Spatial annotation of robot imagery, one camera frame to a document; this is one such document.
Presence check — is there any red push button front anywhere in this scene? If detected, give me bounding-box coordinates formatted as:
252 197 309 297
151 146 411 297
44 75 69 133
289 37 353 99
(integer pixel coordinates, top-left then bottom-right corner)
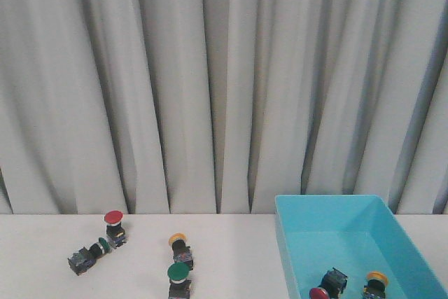
309 268 348 299

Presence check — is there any red push button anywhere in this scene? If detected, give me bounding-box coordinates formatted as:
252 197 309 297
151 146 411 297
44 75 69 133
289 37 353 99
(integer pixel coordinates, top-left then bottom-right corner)
309 268 348 299
104 210 127 249

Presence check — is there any yellow push button front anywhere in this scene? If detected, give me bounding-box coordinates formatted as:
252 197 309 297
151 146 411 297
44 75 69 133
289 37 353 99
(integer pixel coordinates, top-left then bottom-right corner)
362 271 389 299

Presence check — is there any yellow push button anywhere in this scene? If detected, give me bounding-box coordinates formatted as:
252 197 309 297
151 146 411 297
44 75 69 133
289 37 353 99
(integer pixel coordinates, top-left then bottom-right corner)
362 271 389 299
169 232 194 270

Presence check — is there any light blue plastic box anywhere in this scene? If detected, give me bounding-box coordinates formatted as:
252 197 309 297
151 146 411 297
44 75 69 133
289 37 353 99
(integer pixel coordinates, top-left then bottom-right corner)
275 195 447 298

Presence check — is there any white pleated curtain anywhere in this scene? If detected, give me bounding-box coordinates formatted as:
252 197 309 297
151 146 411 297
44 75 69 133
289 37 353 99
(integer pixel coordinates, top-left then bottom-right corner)
1 0 447 214

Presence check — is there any yellow push button back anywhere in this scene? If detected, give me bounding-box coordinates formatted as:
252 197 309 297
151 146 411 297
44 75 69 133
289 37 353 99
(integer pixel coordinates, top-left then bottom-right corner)
169 232 194 270

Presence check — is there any red push button back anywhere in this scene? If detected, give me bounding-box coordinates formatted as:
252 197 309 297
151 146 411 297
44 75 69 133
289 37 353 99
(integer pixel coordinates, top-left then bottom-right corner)
104 210 127 249

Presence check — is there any green push button front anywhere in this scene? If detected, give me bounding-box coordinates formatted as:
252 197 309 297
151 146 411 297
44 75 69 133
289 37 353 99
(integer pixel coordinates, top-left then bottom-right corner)
167 262 192 299

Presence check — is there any green push button lying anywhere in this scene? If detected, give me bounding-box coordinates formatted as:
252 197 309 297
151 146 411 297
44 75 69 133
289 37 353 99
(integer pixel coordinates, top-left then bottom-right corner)
67 237 111 276

